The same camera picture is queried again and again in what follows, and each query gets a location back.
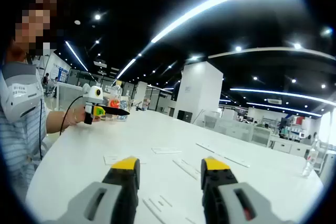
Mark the black cabinet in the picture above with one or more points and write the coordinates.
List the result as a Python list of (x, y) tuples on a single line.
[(185, 116)]

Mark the white socket holder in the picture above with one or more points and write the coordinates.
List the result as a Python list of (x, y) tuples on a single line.
[(165, 150)]

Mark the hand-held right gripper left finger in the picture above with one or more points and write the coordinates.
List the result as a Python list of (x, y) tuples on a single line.
[(123, 176)]

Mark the clear plastic bottle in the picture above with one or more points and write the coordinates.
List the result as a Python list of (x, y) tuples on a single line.
[(311, 158)]

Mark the clear glass jar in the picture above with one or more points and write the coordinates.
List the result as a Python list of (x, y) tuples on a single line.
[(124, 104)]

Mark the long ceiling light strip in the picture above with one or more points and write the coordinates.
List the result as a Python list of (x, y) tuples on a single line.
[(275, 94)]

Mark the wide ceiling light strip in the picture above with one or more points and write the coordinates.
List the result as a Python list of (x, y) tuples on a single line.
[(223, 1)]

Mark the person's left hand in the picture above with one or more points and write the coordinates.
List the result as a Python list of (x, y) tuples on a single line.
[(79, 116)]

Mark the person's striped shirt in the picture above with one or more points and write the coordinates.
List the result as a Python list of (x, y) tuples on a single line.
[(18, 150)]

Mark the white office partition desks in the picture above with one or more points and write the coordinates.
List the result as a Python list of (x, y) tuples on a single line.
[(236, 129)]

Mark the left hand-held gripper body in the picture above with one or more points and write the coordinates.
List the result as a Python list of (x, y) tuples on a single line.
[(92, 98)]

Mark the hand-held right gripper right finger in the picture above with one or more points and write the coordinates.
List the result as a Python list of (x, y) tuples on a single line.
[(215, 179)]

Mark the grey white chest device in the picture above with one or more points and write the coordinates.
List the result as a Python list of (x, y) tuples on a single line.
[(18, 95)]

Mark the white square pillar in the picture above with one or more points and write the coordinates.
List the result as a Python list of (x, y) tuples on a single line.
[(199, 90)]

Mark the long white panel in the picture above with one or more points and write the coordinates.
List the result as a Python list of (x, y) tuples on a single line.
[(207, 147)]

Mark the white mesh chair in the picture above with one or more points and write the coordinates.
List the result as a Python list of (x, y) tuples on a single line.
[(321, 158)]

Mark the white socket holder cover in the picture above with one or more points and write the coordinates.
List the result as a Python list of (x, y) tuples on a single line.
[(185, 169)]

